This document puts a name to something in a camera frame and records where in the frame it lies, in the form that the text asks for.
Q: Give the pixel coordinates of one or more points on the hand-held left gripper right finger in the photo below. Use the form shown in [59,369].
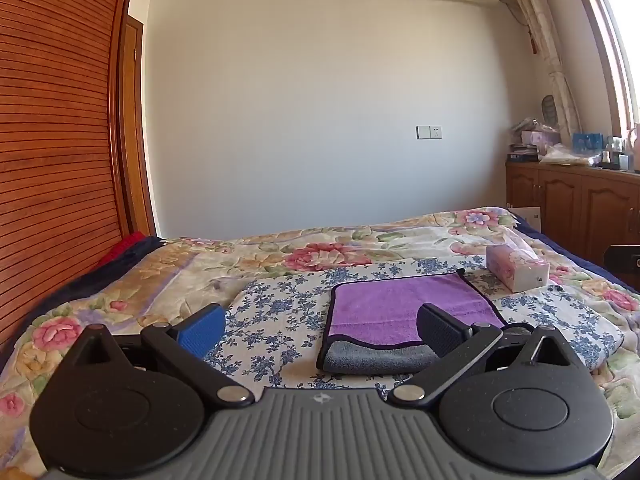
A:
[441,332]

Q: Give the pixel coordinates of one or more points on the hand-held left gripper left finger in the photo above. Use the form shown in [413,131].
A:
[201,332]

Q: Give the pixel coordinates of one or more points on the purple and grey towel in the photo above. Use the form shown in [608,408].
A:
[380,305]

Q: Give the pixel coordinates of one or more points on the wooden cabinet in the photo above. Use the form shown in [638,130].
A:
[575,200]

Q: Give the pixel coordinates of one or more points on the blue floral cloth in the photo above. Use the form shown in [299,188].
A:
[285,320]

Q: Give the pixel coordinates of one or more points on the floral tissue box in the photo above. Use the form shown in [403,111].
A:
[517,269]

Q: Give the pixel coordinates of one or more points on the white paper bag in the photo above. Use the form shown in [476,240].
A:
[526,215]

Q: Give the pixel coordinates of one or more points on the dark blue bedsheet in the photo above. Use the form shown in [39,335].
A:
[107,272]

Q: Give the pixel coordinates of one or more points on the red cloth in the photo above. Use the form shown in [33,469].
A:
[125,247]

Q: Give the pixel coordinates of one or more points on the pink jug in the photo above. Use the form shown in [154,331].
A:
[635,147]

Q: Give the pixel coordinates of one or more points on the clear plastic bag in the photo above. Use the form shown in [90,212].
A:
[567,155]

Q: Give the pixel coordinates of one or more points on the blue box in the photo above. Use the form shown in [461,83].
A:
[588,142]

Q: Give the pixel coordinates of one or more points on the floral bed blanket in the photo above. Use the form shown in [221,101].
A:
[320,245]

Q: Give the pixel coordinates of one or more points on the stack of books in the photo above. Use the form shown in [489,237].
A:
[522,153]

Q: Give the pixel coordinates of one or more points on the pink box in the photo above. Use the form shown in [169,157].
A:
[540,138]

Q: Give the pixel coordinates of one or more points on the wooden door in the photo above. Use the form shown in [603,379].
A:
[135,125]

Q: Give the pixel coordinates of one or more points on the patterned curtain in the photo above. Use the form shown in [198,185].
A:
[552,55]

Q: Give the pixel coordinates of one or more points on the slatted wooden wardrobe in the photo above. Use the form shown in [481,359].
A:
[52,135]

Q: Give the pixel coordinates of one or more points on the white wall socket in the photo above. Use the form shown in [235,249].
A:
[429,132]

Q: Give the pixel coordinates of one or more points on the wooden window frame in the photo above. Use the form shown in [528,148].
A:
[607,40]

